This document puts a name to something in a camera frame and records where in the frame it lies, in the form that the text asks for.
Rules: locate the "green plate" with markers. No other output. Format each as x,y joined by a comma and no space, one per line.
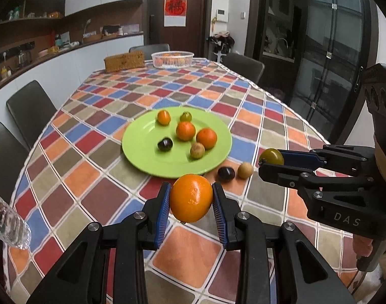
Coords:
142,145

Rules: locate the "dark purple plum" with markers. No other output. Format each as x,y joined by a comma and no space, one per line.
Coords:
226,174
165,144

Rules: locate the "woven brown box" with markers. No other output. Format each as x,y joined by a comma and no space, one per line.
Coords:
124,61

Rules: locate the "brown longan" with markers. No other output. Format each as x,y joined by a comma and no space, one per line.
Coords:
197,150
244,170

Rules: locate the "oval orange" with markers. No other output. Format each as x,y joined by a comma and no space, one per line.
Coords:
191,198

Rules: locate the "dark wooden door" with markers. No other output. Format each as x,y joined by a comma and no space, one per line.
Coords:
197,12

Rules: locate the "white kitchen counter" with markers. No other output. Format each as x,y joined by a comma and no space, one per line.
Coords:
85,53

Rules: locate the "checkered tablecloth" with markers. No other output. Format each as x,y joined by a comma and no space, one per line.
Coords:
94,164

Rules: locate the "wicker basket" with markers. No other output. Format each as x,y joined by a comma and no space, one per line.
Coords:
92,38

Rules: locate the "red and white door poster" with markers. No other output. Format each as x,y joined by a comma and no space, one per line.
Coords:
175,8

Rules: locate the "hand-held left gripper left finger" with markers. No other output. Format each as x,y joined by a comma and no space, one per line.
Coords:
162,215

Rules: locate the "white desk lamp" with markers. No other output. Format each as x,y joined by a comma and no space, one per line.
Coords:
87,22

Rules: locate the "small orange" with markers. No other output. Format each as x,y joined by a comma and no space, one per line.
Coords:
164,117

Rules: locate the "wooden wall shelf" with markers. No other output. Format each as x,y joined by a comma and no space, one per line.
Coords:
28,19

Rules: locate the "kitchen faucet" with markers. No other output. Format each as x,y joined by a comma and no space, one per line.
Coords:
283,41

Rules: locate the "clear water bottle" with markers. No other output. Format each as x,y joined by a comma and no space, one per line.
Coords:
9,221

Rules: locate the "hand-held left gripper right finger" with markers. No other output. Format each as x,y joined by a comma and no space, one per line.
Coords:
219,218

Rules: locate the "white intercom panel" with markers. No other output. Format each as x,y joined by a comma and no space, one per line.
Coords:
220,15

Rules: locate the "round orange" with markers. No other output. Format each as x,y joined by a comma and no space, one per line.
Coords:
185,130

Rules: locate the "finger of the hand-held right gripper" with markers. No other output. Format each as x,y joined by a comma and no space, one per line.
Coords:
281,174
300,158

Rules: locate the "person's right hand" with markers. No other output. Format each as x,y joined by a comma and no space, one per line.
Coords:
363,247

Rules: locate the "green plum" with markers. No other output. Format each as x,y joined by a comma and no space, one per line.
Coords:
271,156
186,116

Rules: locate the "large orange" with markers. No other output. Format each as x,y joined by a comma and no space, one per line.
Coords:
206,138

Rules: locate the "glass sliding door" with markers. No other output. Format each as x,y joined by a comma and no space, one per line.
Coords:
335,53

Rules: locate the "pile of clothes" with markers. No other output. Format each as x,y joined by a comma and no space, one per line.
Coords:
220,38

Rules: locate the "dark leather chair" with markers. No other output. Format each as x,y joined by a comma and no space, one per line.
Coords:
6,155
148,48
31,110
243,66

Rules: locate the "yellow bottle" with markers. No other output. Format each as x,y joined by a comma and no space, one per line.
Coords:
4,72

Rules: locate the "white plastic basket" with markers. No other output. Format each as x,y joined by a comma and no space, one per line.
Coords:
172,60

